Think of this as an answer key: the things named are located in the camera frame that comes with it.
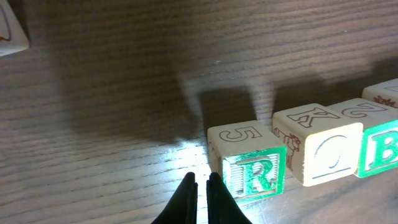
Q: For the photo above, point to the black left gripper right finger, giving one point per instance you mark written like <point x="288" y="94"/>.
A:
<point x="222" y="208"/>

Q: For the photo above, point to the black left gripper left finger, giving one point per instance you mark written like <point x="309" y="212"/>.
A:
<point x="182" y="206"/>

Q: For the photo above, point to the green R block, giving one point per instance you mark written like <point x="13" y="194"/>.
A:
<point x="250" y="160"/>

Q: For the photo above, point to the yellow O block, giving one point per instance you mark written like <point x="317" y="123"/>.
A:
<point x="322" y="145"/>

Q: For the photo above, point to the green B block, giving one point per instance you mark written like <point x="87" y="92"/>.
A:
<point x="379" y="143"/>

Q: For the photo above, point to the yellow K side block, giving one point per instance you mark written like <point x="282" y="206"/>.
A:
<point x="385" y="93"/>

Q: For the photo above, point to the red A block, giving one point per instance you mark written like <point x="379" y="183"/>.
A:
<point x="13" y="37"/>

